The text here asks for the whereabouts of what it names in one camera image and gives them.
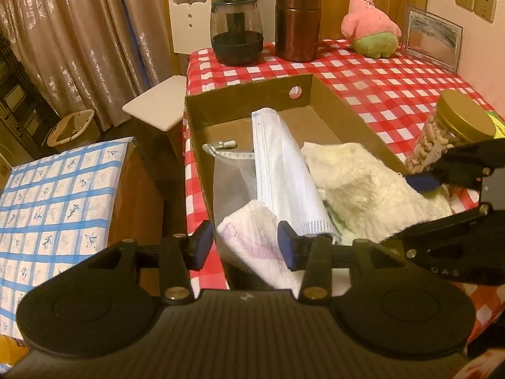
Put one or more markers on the beige basket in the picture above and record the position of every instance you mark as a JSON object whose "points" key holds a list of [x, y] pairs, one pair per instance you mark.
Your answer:
{"points": [[73, 130]]}

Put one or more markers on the nut jar with gold lid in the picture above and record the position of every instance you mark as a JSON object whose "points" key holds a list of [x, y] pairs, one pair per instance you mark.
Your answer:
{"points": [[446, 126]]}

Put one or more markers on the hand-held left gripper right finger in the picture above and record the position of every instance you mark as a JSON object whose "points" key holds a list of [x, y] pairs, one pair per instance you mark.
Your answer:
{"points": [[286, 246]]}

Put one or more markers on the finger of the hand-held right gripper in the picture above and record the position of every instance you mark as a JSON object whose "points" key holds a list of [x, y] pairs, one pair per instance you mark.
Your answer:
{"points": [[424, 182], [434, 225]]}

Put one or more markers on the red checkered tablecloth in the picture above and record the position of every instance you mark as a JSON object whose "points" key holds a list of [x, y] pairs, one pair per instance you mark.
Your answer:
{"points": [[378, 90]]}

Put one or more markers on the pink starfish plush toy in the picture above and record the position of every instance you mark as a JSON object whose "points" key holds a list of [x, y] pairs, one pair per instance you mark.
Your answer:
{"points": [[371, 19]]}

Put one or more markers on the black folded step ladder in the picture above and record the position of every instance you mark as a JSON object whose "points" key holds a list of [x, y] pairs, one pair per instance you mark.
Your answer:
{"points": [[19, 98]]}

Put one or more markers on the white wooden chair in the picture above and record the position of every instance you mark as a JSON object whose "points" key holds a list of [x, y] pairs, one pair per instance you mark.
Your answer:
{"points": [[158, 102]]}

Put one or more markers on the white cloth with pink print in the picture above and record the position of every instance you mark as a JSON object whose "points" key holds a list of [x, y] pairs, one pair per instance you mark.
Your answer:
{"points": [[252, 241]]}

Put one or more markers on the brown cylindrical canister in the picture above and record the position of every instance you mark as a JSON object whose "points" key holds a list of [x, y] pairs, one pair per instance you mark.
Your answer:
{"points": [[298, 23]]}

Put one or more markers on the cardboard box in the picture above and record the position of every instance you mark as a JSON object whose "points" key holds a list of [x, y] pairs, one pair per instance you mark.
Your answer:
{"points": [[236, 98]]}

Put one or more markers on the glass jar with dark base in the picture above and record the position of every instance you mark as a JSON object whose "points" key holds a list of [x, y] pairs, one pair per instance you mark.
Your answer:
{"points": [[236, 43]]}

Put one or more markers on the light blue face mask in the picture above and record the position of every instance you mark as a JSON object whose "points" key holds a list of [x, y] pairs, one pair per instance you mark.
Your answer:
{"points": [[284, 173]]}

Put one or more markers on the silver picture frame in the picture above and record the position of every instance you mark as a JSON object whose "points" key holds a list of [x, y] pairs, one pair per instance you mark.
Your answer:
{"points": [[432, 37]]}

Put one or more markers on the beige patterned curtain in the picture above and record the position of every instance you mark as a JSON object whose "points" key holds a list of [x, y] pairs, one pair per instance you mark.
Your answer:
{"points": [[98, 27]]}

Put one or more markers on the green and white tissue box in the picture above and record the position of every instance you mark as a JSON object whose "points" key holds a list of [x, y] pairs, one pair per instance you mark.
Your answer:
{"points": [[498, 124]]}

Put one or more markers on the cream fluffy towel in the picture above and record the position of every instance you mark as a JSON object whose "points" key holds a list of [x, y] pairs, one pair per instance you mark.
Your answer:
{"points": [[367, 189]]}

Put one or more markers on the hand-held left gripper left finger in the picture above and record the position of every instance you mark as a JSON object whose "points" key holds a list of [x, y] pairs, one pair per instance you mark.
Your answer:
{"points": [[203, 241]]}

